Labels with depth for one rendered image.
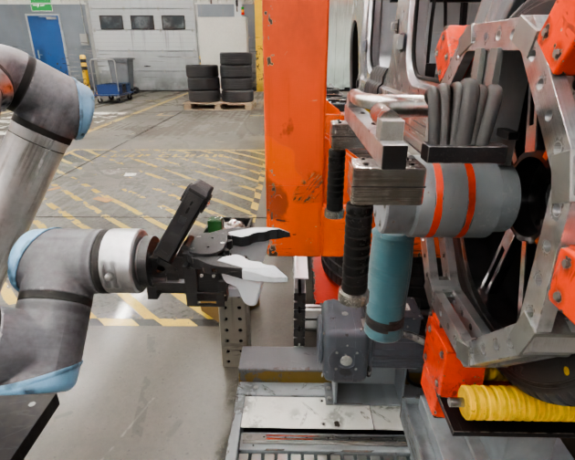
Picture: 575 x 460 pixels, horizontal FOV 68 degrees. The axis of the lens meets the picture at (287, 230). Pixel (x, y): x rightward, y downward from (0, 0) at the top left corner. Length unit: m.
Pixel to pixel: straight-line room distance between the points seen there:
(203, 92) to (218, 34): 2.94
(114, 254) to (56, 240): 0.08
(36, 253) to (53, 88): 0.44
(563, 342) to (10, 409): 1.14
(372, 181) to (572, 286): 0.24
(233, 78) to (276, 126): 7.98
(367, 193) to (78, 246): 0.38
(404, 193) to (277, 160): 0.66
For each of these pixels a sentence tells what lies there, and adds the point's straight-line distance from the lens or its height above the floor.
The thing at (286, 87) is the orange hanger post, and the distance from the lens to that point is 1.13.
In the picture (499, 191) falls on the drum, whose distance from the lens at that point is 0.74.
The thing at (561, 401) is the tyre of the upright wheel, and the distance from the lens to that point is 0.76.
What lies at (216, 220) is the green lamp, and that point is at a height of 0.66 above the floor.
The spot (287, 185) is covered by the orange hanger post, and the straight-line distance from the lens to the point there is 1.18.
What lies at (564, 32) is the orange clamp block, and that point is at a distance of 0.59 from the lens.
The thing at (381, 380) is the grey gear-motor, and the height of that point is 0.10.
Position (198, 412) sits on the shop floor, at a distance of 1.53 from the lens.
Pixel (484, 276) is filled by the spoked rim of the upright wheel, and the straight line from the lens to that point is 1.00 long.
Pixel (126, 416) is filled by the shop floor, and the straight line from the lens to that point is 1.58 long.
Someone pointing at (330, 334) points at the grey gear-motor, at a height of 0.39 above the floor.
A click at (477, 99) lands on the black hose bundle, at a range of 0.56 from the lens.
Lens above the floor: 1.08
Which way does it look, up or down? 23 degrees down
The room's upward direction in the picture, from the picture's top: straight up
